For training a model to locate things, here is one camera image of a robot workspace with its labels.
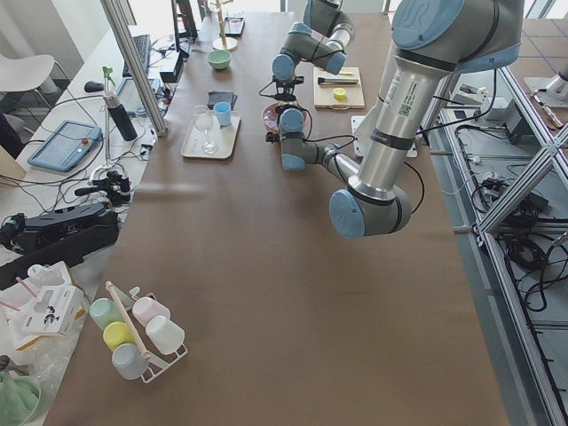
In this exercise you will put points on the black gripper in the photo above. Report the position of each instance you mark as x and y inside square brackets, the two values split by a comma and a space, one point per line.
[285, 101]

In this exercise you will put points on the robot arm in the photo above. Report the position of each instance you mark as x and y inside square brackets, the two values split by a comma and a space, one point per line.
[320, 38]
[429, 41]

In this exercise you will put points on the light blue cup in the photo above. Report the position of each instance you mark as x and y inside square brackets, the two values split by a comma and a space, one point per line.
[223, 112]

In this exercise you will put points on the pink cup on rack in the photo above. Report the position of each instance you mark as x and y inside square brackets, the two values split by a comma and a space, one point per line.
[146, 308]

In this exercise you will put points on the white cup on rack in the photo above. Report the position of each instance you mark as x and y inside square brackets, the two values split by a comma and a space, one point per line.
[166, 335]

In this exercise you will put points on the mint green cup on rack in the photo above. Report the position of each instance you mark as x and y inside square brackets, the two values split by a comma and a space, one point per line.
[104, 312]

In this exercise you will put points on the yellow cup on rack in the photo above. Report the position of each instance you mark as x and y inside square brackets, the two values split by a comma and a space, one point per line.
[116, 334]

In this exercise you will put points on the grey-blue cup on rack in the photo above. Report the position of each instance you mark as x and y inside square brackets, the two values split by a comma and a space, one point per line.
[128, 361]

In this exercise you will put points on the pink bowl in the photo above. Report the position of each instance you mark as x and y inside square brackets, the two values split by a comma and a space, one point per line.
[271, 116]

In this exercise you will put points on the wooden cutting board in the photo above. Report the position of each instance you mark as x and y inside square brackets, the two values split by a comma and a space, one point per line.
[324, 94]

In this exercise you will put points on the half lemon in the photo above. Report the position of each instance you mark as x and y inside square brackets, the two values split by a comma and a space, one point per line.
[339, 93]

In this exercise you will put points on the grey folded cloth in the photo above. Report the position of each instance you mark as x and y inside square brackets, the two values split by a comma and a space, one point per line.
[215, 97]

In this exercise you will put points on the green ceramic bowl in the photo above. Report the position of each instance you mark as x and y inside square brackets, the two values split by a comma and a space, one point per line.
[219, 59]

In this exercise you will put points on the wooden mug tree stand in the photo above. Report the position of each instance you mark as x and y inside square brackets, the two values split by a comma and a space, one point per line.
[224, 41]

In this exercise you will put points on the clear wine glass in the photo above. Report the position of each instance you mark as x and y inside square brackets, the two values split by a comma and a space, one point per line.
[203, 122]

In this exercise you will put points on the cream serving tray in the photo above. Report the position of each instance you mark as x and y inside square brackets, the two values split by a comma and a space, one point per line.
[224, 138]

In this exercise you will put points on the black keyboard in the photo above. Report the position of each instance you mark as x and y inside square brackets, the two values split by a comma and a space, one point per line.
[143, 47]

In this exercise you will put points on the black water bottle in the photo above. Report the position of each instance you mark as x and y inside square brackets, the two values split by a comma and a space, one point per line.
[119, 115]

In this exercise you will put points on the black computer mouse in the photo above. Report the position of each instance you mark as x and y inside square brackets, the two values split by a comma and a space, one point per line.
[92, 86]

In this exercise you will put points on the blue teach pendant tablet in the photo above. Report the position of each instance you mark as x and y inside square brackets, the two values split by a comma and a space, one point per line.
[66, 147]

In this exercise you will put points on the black equipment case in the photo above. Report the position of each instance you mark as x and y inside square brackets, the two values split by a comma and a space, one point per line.
[67, 234]

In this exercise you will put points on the white chair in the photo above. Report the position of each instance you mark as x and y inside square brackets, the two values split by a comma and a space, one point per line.
[27, 74]

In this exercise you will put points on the white product box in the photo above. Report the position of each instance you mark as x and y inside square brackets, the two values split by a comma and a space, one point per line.
[54, 311]

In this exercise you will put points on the aluminium frame post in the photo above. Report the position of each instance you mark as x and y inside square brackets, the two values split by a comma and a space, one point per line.
[116, 18]

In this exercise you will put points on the white wire cup rack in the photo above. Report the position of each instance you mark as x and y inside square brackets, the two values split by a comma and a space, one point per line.
[158, 363]

